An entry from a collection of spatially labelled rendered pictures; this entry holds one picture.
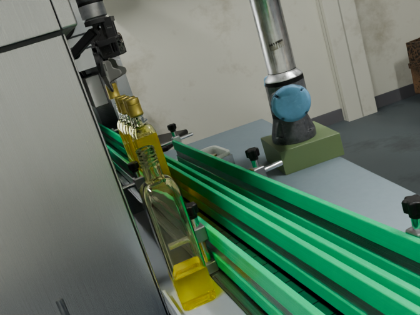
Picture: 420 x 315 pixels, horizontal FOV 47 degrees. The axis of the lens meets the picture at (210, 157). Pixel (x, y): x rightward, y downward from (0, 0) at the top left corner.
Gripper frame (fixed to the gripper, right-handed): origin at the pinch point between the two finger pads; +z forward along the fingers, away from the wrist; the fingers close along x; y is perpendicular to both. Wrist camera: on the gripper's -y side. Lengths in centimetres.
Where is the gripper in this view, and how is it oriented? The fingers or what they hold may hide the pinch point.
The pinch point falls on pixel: (111, 87)
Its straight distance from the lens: 152.3
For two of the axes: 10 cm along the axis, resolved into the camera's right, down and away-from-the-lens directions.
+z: 2.7, 9.2, 2.8
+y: 9.6, -2.3, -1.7
